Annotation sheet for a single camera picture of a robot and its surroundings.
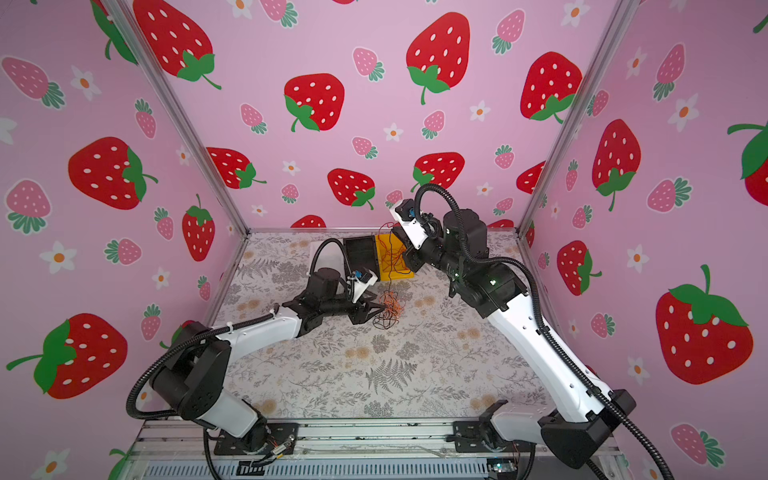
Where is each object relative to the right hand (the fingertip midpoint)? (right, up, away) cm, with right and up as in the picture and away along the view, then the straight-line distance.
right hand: (395, 226), depth 63 cm
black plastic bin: (-13, -5, +44) cm, 46 cm away
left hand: (-4, -19, +21) cm, 29 cm away
